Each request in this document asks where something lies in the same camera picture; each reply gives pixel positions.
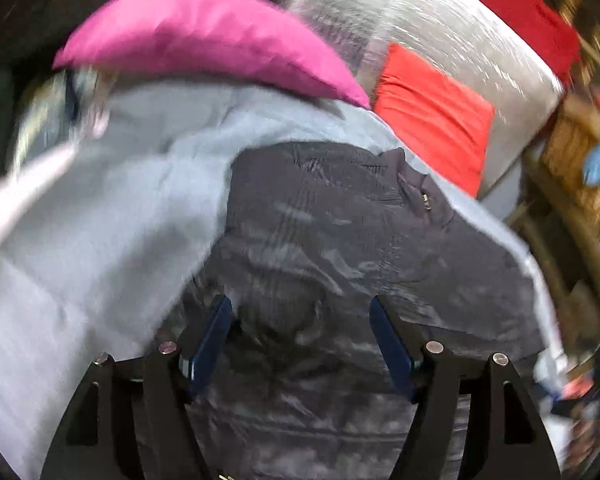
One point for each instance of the grey bed sheet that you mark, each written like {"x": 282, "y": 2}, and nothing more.
{"x": 130, "y": 185}

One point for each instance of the dark grey jacket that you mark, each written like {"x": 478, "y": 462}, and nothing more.
{"x": 330, "y": 240}

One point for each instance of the white bed sheet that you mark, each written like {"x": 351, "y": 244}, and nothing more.
{"x": 10, "y": 205}

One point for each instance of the red cushion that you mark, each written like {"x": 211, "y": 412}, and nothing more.
{"x": 430, "y": 110}

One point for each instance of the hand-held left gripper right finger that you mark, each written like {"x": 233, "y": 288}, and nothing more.
{"x": 391, "y": 347}

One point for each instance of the silver quilted cushion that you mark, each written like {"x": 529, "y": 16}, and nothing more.
{"x": 455, "y": 30}

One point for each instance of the red blanket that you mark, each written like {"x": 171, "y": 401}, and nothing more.
{"x": 530, "y": 20}

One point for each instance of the pink pillow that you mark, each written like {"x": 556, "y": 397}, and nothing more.
{"x": 205, "y": 30}

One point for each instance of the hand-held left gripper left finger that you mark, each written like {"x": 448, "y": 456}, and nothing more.
{"x": 211, "y": 347}

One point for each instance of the wicker basket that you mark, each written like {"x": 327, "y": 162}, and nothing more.
{"x": 565, "y": 160}

